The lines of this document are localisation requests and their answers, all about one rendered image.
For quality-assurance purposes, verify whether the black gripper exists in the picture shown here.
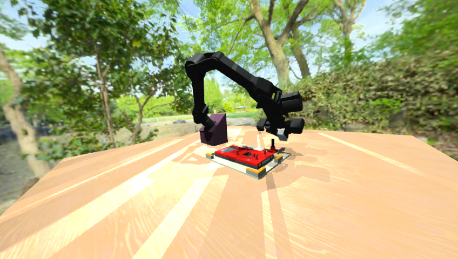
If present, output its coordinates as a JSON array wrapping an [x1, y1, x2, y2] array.
[[257, 111, 305, 138]]

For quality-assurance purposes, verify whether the cream flat base plate with orange corner brackets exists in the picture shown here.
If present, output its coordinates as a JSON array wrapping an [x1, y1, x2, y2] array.
[[205, 144, 291, 180]]

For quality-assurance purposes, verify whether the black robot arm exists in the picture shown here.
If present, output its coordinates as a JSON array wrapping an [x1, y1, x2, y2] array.
[[185, 51, 302, 130]]

